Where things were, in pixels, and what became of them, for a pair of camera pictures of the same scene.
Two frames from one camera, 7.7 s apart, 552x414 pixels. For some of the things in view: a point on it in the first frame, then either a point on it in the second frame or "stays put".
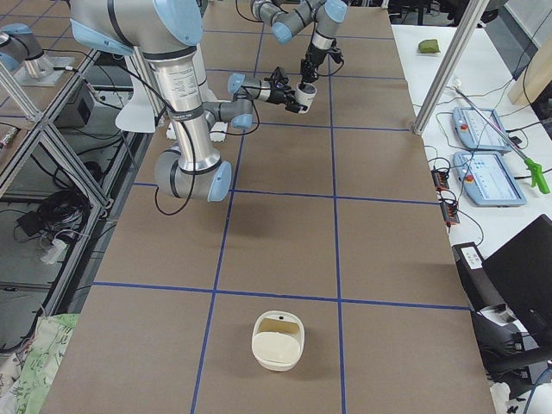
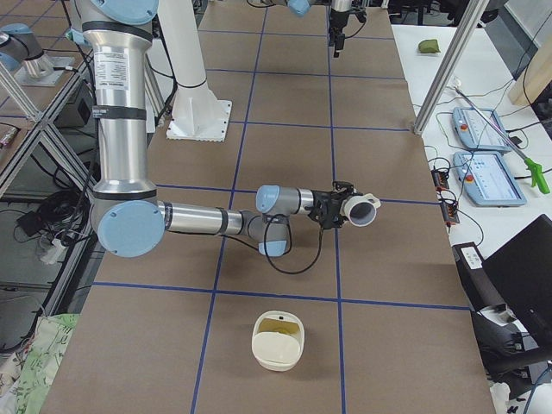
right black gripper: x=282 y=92 -> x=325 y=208
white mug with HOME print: x=304 y=93 -> x=360 y=210
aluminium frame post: x=474 y=12 stays put
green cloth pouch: x=429 y=46 stays put
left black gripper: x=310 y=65 -> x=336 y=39
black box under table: x=78 y=109 stays put
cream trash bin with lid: x=278 y=339 stays put
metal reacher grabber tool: x=536 y=172 stays put
